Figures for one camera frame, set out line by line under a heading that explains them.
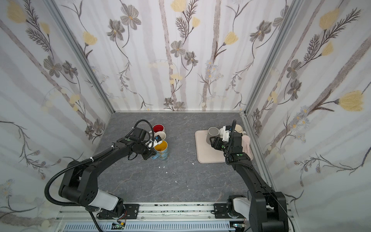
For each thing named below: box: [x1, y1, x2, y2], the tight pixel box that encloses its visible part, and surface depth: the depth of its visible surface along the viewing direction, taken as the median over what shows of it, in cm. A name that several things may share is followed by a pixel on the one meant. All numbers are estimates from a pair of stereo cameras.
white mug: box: [219, 127, 224, 139], surface depth 98 cm
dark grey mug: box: [206, 126, 220, 145], surface depth 97 cm
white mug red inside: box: [152, 123, 165, 134], surface depth 104 cm
